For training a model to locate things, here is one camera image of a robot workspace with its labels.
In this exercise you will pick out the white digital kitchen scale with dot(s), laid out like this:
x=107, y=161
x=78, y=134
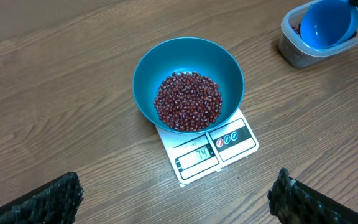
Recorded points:
x=194, y=156

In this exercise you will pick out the teal blue bowl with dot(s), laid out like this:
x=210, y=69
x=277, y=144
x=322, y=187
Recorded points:
x=188, y=54

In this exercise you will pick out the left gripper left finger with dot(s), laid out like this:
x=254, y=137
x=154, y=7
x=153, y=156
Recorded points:
x=54, y=202

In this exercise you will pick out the red beans in bowl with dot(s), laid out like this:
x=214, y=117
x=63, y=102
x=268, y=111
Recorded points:
x=188, y=102

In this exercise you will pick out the clear plastic container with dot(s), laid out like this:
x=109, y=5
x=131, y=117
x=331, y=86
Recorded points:
x=294, y=49

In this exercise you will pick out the blue plastic scoop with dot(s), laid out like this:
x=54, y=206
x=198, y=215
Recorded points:
x=328, y=23

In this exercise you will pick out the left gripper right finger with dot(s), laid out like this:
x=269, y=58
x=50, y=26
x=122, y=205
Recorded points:
x=294, y=202

